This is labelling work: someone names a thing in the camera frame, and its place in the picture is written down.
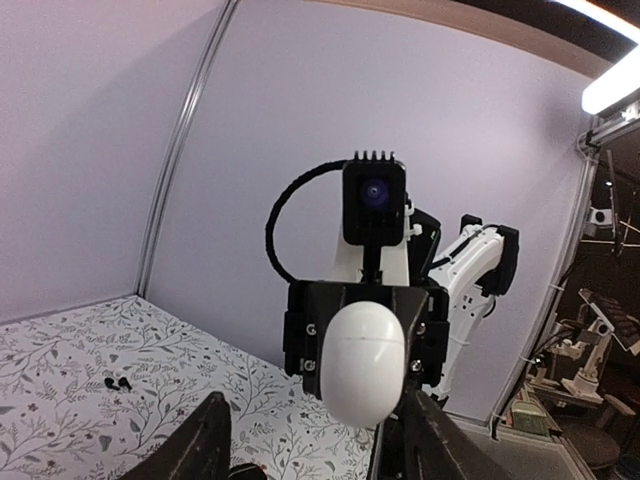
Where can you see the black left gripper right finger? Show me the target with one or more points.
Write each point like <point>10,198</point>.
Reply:
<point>422,442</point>

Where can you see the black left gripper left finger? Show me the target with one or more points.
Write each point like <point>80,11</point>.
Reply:
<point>198,449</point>

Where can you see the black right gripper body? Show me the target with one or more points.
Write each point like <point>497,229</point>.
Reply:
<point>423,313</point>

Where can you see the white earbud charging case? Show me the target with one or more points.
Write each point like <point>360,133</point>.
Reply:
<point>362,364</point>

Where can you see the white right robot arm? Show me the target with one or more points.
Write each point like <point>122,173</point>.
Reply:
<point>476,269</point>

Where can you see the floral patterned table mat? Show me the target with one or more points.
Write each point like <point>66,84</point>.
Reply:
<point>59,421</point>

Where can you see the background tablet on stand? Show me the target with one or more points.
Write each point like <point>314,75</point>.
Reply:
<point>624,327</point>

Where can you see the ceiling light strip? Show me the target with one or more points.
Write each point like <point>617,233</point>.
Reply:
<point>620,82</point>

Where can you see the black wireless earbud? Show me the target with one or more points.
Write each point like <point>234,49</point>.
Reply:
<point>124,384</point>
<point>110,384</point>

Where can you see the right aluminium frame post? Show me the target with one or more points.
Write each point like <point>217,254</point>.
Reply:
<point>567,262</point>

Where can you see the aluminium frame post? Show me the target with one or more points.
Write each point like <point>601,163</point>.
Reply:
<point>177,143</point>
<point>567,262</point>

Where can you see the left aluminium frame post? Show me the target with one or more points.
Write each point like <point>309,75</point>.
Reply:
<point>177,143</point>

